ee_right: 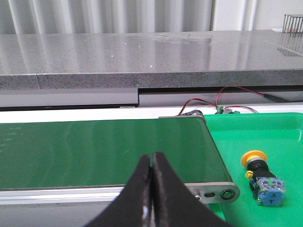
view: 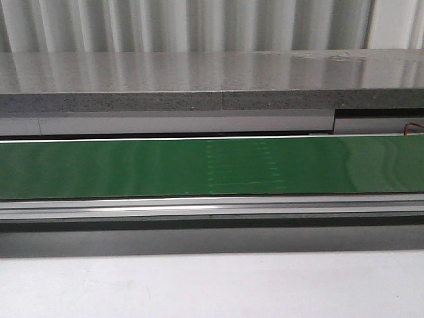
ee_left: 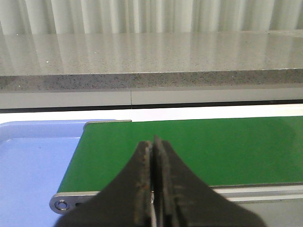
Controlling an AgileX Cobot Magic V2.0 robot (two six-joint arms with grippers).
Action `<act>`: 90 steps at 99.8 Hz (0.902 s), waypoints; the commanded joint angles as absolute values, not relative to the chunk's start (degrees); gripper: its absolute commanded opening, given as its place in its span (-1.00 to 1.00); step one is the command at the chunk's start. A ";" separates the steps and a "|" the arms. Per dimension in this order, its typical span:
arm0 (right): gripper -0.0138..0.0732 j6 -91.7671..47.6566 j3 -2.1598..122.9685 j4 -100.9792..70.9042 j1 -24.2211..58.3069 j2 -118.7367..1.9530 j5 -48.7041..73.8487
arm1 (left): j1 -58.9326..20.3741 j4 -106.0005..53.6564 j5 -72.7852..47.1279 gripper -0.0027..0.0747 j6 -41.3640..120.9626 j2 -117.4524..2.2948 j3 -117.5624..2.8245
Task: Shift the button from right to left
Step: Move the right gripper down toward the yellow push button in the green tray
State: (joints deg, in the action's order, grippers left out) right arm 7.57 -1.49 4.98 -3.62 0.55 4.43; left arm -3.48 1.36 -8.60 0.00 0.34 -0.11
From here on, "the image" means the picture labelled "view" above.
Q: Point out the grey stone countertop ledge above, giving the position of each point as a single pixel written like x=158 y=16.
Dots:
x=194 y=81

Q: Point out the aluminium conveyor frame rail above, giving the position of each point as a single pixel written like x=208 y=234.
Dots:
x=234 y=205

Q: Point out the green conveyor belt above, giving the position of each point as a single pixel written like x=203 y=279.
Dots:
x=45 y=169

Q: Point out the white corrugated curtain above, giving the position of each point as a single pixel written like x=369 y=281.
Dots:
x=209 y=26

